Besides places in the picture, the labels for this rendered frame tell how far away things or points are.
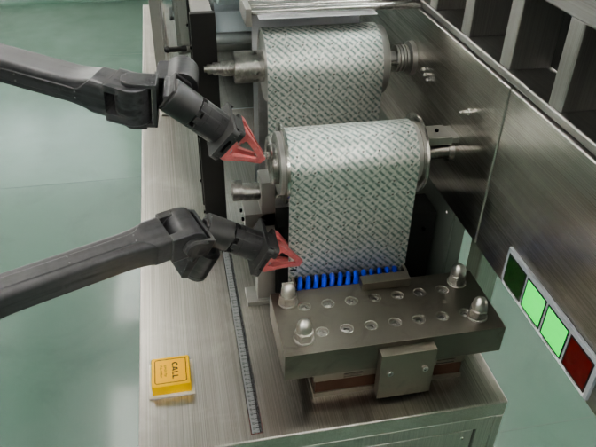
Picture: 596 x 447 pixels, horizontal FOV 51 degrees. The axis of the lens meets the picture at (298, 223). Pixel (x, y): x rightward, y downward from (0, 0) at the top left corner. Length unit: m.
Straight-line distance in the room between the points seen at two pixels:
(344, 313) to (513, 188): 0.37
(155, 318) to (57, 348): 1.32
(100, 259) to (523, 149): 0.66
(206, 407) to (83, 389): 1.33
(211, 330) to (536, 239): 0.66
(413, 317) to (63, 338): 1.78
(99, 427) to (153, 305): 1.03
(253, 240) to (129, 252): 0.23
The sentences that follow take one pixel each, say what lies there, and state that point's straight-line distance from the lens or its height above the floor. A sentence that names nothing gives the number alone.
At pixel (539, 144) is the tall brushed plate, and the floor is 1.40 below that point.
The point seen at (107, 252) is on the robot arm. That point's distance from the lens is 1.02.
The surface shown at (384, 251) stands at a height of 1.07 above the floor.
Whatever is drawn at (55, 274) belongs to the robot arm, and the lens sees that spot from 1.00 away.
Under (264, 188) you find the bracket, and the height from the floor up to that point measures 1.19.
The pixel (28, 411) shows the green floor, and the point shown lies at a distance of 2.47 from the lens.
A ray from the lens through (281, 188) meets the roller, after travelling 1.10.
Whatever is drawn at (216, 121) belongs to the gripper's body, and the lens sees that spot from 1.05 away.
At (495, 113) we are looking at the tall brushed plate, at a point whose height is 1.38.
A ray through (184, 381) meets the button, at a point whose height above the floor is 0.92.
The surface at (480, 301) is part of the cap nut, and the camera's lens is 1.16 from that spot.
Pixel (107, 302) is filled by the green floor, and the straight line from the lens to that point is 2.78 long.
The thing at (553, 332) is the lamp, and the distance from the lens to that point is 0.97.
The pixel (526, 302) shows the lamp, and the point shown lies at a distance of 1.03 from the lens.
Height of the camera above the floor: 1.82
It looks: 36 degrees down
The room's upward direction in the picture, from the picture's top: 1 degrees clockwise
